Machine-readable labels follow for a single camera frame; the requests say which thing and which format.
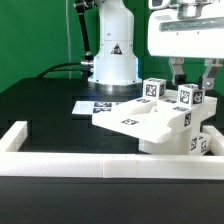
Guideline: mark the white tag sheet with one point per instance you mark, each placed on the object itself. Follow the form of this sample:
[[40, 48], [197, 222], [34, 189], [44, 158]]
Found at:
[[90, 107]]

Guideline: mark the white U-shaped fence frame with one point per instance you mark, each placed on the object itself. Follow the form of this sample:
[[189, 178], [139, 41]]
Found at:
[[14, 162]]

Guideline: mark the white chair back part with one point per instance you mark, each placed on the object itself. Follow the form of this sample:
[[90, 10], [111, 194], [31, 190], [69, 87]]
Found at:
[[156, 121]]

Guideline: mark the black camera stand pole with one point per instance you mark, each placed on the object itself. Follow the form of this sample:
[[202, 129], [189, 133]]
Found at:
[[81, 7]]

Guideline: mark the white chair back bar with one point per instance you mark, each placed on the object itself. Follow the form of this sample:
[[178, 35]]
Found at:
[[200, 110]]

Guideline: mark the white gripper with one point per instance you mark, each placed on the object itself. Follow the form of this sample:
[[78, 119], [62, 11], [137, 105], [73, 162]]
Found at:
[[188, 28]]

